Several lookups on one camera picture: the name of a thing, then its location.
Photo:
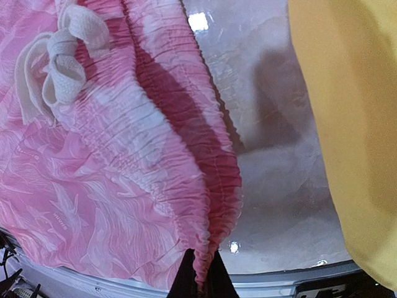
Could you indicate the aluminium front rail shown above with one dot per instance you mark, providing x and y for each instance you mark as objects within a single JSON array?
[{"x": 342, "y": 279}]

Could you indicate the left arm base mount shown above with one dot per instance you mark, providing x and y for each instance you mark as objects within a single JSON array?
[{"x": 14, "y": 284}]

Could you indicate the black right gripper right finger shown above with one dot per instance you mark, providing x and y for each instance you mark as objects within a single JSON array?
[{"x": 218, "y": 283}]

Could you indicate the pink garment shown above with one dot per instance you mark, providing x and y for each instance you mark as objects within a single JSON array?
[{"x": 115, "y": 158}]

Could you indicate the yellow garment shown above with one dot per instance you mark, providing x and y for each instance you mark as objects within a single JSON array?
[{"x": 347, "y": 54}]

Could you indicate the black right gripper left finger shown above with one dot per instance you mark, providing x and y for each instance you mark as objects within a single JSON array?
[{"x": 184, "y": 285}]

